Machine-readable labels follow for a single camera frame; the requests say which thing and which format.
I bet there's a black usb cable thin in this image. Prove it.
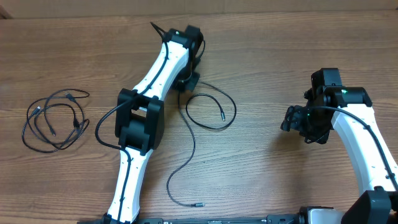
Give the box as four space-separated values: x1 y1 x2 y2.
166 81 238 208

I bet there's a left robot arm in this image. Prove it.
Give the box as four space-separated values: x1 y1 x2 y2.
99 26 204 223

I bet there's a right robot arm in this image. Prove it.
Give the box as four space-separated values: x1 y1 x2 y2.
279 68 397 224

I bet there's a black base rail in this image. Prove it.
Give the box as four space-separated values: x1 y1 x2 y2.
77 213 354 224

